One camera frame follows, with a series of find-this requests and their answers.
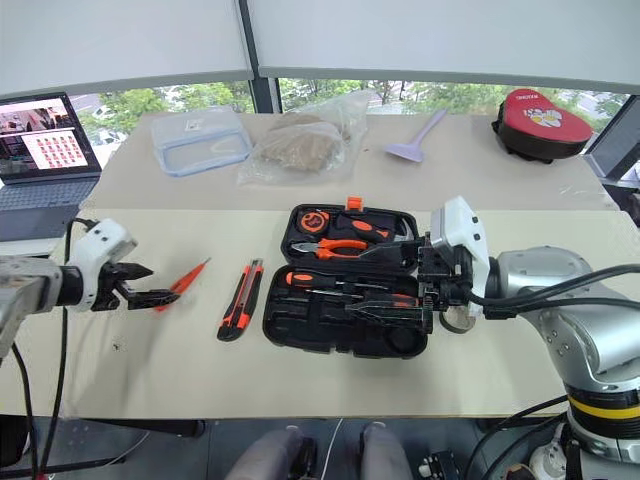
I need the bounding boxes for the orange handled pliers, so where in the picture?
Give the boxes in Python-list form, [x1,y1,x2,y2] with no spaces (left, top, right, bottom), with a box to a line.
[290,237,371,262]

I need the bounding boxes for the white power strip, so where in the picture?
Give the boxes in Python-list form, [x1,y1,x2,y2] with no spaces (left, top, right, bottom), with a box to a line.
[528,433,570,477]

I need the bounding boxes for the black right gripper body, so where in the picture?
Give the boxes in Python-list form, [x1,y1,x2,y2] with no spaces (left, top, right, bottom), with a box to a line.
[416,234,475,334]

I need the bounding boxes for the grey tape roll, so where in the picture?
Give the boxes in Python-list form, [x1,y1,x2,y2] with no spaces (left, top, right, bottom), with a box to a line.
[439,305,477,334]

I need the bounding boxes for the dark window frame post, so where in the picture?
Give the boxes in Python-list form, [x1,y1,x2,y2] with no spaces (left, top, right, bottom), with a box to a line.
[236,0,282,115]

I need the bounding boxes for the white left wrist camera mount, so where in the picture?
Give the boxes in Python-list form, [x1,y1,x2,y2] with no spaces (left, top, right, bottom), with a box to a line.
[67,218,139,312]

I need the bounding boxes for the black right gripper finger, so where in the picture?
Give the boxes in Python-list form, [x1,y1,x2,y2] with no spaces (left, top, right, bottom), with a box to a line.
[356,238,427,274]
[344,294,432,332]

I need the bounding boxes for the thin white cable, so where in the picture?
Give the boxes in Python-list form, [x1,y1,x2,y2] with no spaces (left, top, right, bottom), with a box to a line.
[322,418,346,480]

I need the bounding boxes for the lilac plastic scraper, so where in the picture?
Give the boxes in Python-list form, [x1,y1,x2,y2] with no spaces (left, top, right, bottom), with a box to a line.
[384,108,448,165]

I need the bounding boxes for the clear blue-rimmed plastic container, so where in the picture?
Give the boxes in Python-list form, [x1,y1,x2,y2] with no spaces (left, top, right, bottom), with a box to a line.
[150,105,253,179]

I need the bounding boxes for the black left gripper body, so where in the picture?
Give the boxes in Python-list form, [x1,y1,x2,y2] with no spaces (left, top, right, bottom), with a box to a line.
[91,262,133,313]

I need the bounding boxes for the black floor cable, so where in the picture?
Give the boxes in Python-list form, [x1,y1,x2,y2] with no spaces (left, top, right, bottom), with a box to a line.
[463,393,571,480]

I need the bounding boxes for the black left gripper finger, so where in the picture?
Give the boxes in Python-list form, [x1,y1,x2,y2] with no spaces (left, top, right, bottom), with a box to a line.
[127,289,181,311]
[118,262,155,284]

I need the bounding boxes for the grey box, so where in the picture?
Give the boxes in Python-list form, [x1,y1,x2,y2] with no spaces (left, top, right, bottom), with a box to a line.
[581,96,640,184]

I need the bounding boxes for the black table base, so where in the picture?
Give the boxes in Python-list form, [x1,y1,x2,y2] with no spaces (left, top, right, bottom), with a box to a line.
[0,413,207,480]

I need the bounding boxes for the short orange black screwdriver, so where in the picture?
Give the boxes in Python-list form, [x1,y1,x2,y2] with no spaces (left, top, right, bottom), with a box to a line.
[348,217,394,242]

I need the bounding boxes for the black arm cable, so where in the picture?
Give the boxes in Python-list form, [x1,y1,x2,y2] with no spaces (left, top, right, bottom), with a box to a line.
[10,218,96,480]
[467,264,640,321]

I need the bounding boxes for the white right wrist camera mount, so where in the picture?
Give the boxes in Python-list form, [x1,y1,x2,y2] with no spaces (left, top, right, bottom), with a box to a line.
[429,195,494,319]

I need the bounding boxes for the thin orange black screwdriver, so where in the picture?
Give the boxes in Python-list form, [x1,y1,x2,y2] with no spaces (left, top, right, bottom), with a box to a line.
[303,286,419,308]

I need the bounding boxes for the clear bag with brown contents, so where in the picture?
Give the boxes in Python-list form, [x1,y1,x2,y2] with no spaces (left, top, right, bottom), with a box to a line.
[236,91,372,188]

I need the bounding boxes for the grey laptop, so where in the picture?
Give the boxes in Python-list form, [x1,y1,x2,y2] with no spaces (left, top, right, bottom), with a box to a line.
[0,91,104,242]

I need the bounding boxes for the orange black tape measure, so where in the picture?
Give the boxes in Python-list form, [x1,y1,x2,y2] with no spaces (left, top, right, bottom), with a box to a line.
[295,209,332,234]

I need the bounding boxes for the orange black utility knife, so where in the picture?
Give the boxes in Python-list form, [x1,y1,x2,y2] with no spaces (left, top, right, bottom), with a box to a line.
[216,257,265,343]

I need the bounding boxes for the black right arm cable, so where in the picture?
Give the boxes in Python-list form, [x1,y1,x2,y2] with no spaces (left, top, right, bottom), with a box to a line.
[467,264,640,321]

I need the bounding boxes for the silver claw hammer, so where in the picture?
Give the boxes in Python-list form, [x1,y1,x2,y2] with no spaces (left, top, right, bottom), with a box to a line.
[388,218,419,247]

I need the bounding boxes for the black tool case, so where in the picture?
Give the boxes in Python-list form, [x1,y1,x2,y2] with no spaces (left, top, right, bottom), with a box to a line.
[261,196,432,359]

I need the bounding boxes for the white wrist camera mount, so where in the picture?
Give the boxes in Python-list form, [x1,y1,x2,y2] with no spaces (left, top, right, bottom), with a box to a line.
[429,195,494,319]
[67,218,139,312]

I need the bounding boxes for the dark rounded shape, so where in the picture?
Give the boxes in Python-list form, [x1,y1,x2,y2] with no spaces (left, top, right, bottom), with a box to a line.
[359,421,414,480]
[226,426,317,480]

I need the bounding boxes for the white roller blind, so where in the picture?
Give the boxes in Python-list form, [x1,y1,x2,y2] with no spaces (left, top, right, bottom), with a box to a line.
[0,0,256,97]
[246,0,640,95]

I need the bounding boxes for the orange test pen screwdriver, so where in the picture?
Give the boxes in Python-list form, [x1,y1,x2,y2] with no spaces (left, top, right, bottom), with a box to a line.
[153,256,213,313]

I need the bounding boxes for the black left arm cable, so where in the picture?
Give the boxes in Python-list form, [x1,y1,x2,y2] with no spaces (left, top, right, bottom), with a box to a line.
[10,218,96,480]

